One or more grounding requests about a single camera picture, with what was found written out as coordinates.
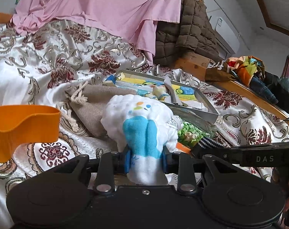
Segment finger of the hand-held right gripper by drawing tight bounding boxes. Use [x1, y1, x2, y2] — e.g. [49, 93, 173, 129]
[192, 145, 240, 163]

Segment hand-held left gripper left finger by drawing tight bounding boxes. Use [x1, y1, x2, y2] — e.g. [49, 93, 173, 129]
[48, 148, 133, 194]

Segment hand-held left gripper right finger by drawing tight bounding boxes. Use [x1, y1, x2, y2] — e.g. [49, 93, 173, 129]
[161, 147, 233, 194]

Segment white gauze towel blue patch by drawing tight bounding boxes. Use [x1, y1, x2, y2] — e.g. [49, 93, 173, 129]
[101, 94, 181, 185]

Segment grey metal storage box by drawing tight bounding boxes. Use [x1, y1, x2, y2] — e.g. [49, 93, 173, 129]
[104, 69, 219, 125]

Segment orange plastic cup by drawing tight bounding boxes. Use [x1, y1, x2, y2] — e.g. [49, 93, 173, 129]
[0, 105, 61, 163]

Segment person's right hand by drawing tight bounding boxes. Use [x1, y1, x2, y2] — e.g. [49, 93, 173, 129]
[271, 168, 289, 227]

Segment orange packet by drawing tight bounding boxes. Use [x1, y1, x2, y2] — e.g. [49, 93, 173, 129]
[176, 142, 192, 154]

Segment green patterned packet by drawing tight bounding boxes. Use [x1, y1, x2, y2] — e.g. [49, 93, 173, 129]
[176, 122, 216, 148]

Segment dark green jacket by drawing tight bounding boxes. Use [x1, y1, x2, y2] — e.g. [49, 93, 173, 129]
[264, 72, 289, 124]

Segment blue denim jeans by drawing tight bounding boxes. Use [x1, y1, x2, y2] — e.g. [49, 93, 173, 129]
[249, 76, 278, 104]

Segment grey cloth strip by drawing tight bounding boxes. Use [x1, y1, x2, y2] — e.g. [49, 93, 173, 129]
[164, 76, 184, 106]

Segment brown bag white print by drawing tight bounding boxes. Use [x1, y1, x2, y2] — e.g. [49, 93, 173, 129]
[205, 61, 239, 83]

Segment cartoon printed towel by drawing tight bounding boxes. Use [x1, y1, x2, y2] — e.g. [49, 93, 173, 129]
[105, 74, 197, 102]

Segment white air conditioner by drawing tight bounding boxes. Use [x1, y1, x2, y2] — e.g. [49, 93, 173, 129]
[206, 0, 240, 55]

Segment brown quilted jacket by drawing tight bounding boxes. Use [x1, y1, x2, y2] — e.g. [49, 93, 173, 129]
[155, 0, 227, 65]

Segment floral satin blanket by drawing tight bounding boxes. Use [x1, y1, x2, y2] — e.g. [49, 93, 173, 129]
[0, 20, 289, 229]

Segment pink bed sheet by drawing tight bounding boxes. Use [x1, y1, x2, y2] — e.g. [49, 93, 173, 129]
[12, 0, 189, 64]

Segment drawstring cloth pouch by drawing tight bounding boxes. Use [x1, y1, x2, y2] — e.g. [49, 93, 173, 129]
[63, 81, 138, 139]

